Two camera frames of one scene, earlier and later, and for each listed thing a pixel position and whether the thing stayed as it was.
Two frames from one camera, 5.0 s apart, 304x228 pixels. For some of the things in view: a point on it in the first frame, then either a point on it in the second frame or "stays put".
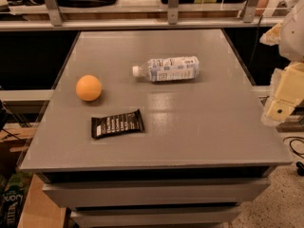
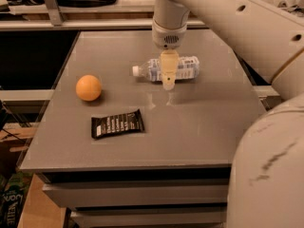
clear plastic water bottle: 168,69 stays put
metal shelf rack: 47,15 stays put
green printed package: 12,195 stays put
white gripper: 293,35 to 168,38
